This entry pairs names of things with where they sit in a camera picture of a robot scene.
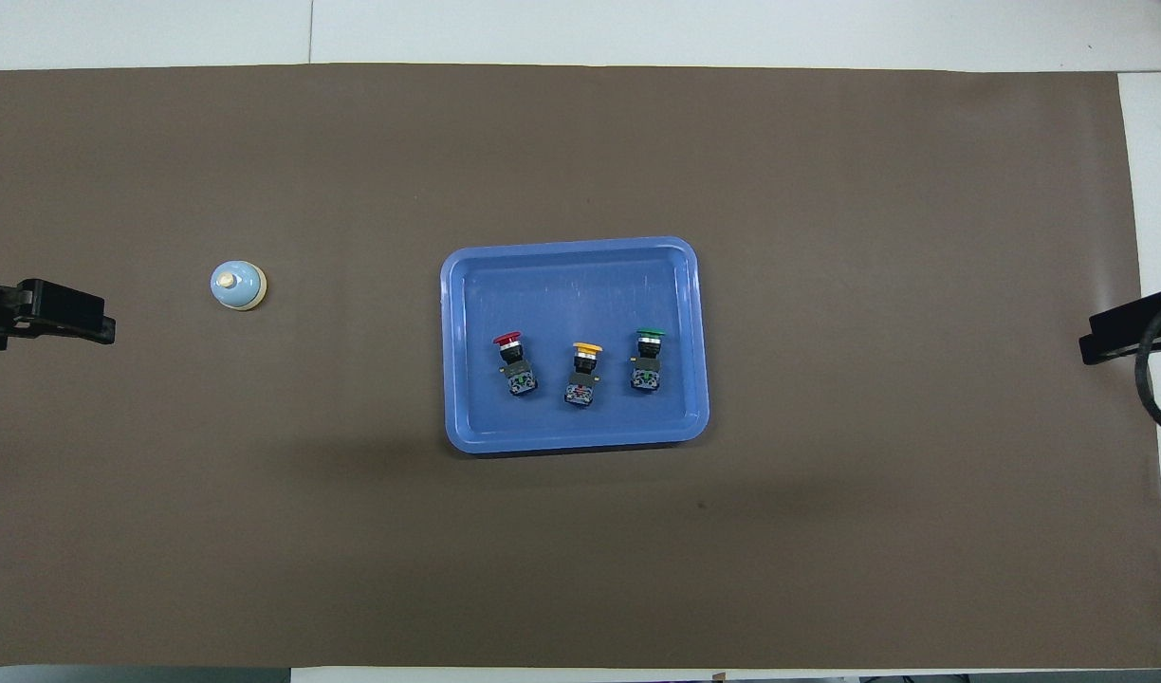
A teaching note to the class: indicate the red push button switch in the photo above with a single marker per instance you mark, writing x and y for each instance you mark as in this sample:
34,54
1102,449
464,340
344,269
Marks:
514,365

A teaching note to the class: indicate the green push button switch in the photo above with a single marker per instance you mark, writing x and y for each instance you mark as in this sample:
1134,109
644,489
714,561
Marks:
648,365

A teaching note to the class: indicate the blue plastic tray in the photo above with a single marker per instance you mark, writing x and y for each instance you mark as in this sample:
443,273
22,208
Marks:
543,313

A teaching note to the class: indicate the brown table mat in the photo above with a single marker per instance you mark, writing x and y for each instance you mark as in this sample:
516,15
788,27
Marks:
580,569

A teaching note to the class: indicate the yellow push button switch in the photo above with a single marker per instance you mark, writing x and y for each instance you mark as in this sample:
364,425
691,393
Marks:
583,365

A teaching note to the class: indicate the light blue desk bell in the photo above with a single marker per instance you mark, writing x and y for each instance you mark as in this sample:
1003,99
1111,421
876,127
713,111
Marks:
237,285

